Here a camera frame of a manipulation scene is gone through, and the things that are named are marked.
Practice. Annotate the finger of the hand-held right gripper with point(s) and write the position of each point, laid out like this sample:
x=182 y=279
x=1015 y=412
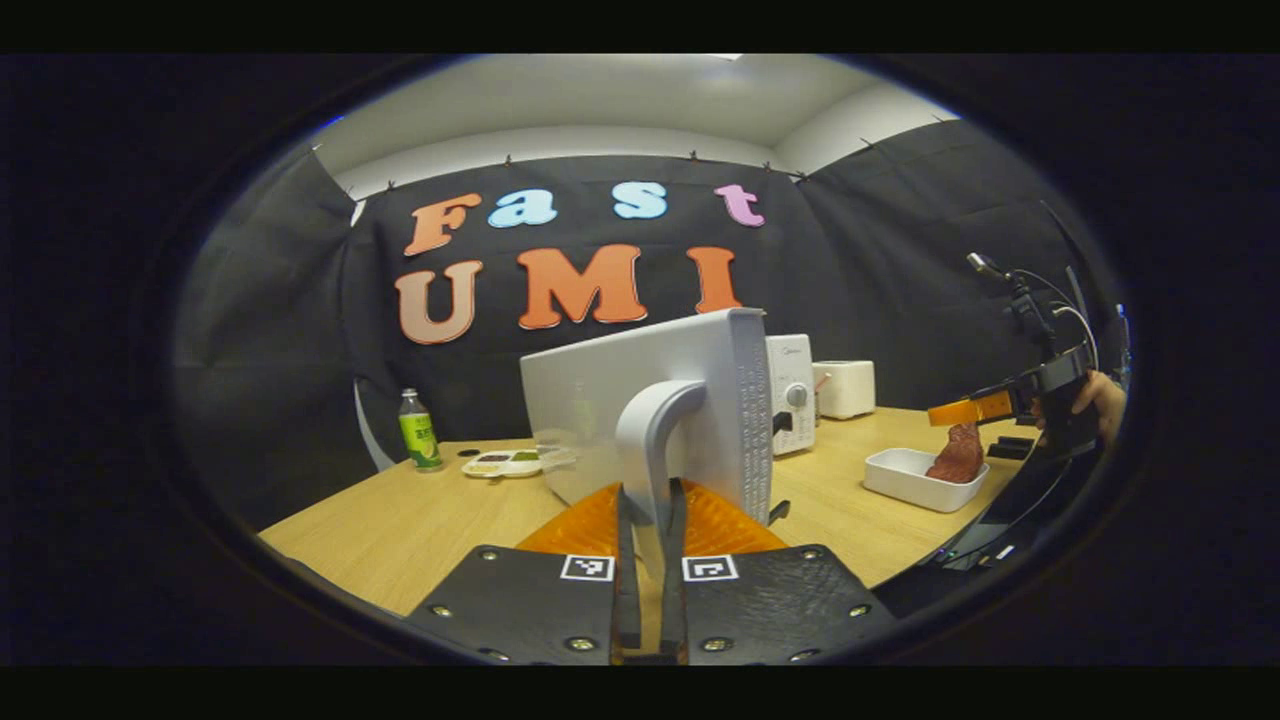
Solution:
x=965 y=411

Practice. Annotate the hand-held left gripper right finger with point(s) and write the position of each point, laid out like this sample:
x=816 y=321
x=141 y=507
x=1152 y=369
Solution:
x=673 y=590

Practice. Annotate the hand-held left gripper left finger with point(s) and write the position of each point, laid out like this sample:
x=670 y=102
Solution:
x=628 y=580

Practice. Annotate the red braised meat piece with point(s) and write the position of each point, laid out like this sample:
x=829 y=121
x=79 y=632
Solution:
x=960 y=460

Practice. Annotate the white microwave oven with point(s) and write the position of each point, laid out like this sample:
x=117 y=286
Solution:
x=600 y=400

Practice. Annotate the small black block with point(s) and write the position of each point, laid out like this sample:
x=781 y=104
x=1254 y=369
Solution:
x=1012 y=448

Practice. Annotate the white rectangular dish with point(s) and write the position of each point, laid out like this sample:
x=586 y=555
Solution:
x=900 y=475

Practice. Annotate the white toaster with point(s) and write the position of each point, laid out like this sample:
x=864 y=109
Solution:
x=848 y=392

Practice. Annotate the white divided plate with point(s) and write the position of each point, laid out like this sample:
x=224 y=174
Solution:
x=505 y=464

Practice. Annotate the green label drink bottle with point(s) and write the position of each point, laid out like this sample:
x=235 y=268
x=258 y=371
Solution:
x=420 y=440

